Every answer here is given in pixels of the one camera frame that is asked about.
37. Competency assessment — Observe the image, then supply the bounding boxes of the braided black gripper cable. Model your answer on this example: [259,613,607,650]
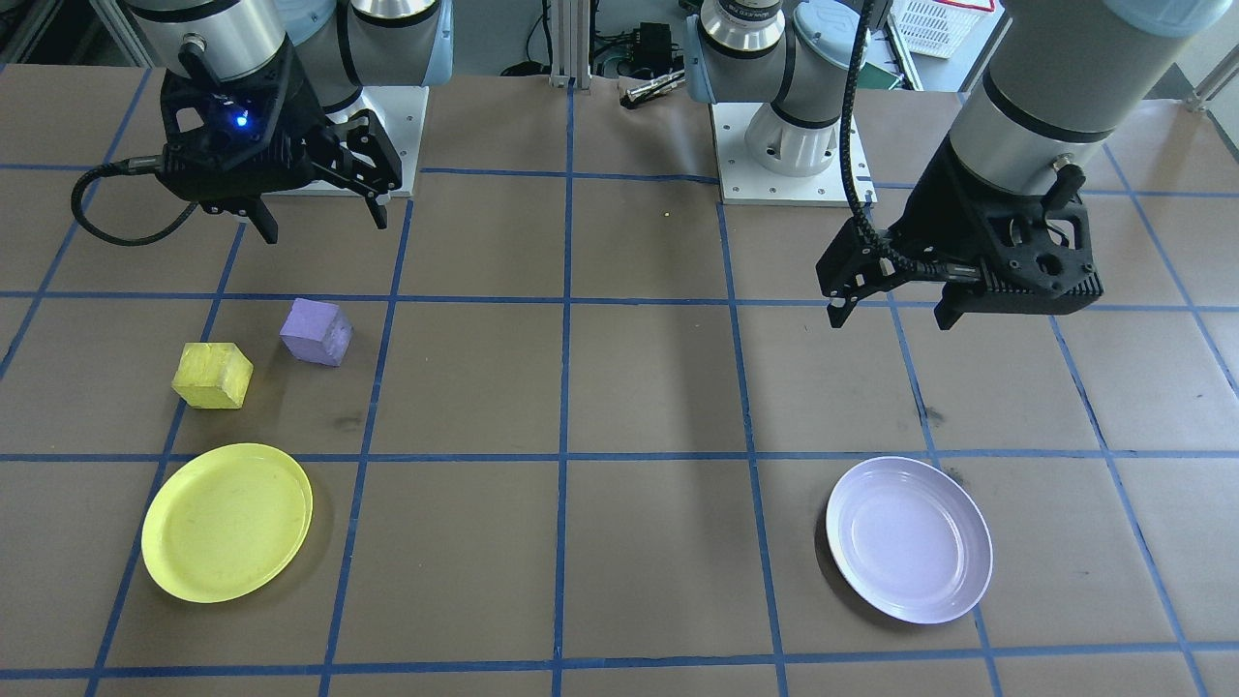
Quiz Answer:
[838,0,988,287]

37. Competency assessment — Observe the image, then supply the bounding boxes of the small metal tool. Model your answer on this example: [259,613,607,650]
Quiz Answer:
[624,70,688,109]

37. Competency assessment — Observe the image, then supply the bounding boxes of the black power adapter box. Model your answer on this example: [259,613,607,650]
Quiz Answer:
[629,21,679,74]

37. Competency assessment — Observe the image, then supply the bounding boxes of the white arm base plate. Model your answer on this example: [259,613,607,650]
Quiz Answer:
[711,102,875,206]
[261,85,429,198]

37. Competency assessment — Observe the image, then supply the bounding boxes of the purple foam block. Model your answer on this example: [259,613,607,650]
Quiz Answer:
[279,297,354,368]

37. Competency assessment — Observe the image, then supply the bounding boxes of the yellow plastic plate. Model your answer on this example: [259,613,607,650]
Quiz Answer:
[141,442,315,604]

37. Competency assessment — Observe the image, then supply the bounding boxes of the white plastic basket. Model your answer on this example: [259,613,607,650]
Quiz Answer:
[889,0,998,59]

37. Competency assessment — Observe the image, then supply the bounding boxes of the light purple plastic plate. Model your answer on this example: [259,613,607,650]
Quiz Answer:
[826,456,994,625]

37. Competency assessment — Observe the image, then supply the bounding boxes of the smooth black gripper cable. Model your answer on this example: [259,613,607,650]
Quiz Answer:
[71,158,209,245]

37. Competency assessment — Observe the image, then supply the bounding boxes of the yellow foam block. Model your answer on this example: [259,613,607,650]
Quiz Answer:
[171,342,255,410]

